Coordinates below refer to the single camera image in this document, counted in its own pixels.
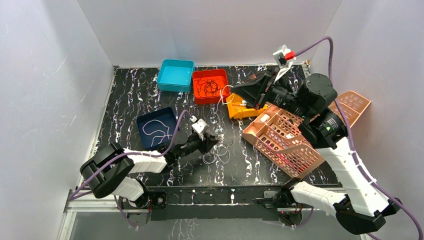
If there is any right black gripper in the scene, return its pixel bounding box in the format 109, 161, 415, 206
231, 66, 313, 120

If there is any dark cable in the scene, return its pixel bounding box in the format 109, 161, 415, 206
196, 76, 229, 98

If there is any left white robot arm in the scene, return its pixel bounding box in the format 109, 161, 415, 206
79, 132, 219, 209

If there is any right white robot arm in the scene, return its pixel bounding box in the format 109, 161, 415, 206
232, 71, 402, 235

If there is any yellow parts bin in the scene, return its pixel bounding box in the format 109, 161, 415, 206
225, 93, 269, 120

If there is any white eraser in rack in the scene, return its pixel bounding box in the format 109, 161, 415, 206
260, 114, 270, 123

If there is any navy blue plastic box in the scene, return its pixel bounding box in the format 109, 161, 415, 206
136, 107, 177, 151

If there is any red plastic box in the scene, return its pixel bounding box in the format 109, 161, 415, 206
192, 68, 231, 105

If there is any pink tiered file rack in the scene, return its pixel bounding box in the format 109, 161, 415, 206
242, 90, 372, 180

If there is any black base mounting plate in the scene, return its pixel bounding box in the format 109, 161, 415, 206
118, 185, 311, 226

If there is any teal plastic box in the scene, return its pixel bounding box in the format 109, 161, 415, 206
156, 59, 195, 93

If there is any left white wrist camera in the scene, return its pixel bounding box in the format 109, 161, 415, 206
190, 115, 209, 136

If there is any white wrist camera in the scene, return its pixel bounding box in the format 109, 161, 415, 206
190, 115, 209, 136
273, 45, 296, 84

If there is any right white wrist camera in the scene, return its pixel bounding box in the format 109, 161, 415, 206
273, 45, 296, 84

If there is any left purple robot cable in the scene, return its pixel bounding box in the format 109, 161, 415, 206
67, 109, 193, 229

